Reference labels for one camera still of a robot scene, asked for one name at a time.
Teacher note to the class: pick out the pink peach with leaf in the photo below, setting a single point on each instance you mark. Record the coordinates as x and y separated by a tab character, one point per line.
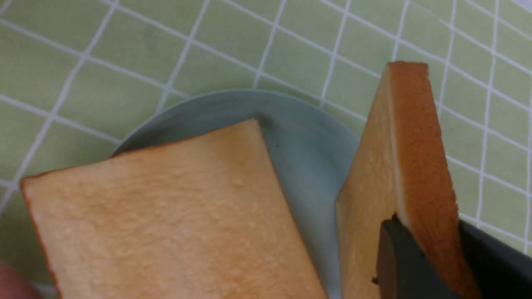
14	286

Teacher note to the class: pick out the light blue plate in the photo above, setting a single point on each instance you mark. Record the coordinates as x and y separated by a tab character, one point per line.
310	149

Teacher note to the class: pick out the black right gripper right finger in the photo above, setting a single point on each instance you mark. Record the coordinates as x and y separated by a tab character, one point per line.
501	272

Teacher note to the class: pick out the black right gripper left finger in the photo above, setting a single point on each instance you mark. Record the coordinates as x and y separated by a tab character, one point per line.
402	269

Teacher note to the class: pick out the toast slice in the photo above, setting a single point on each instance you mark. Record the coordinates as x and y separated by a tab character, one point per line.
201	218
400	169

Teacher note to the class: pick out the green checkered tablecloth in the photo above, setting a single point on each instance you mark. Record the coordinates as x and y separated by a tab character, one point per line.
77	76

